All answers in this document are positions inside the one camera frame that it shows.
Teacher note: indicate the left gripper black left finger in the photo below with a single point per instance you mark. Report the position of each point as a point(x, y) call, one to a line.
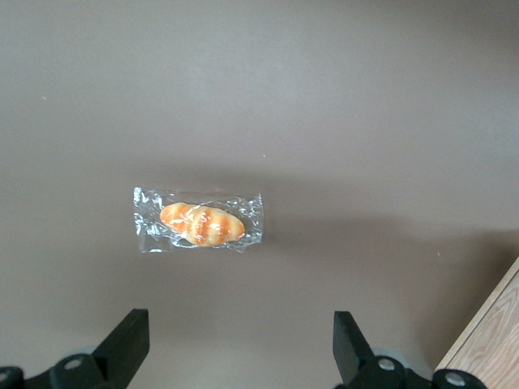
point(121, 344)

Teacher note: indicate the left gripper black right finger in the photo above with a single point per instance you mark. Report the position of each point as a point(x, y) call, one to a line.
point(348, 348)

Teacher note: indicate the oak wooden drawer cabinet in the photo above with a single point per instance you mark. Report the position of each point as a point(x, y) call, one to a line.
point(486, 308)

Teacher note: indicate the bread roll in clear wrapper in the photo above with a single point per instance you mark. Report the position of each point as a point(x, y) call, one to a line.
point(202, 223)

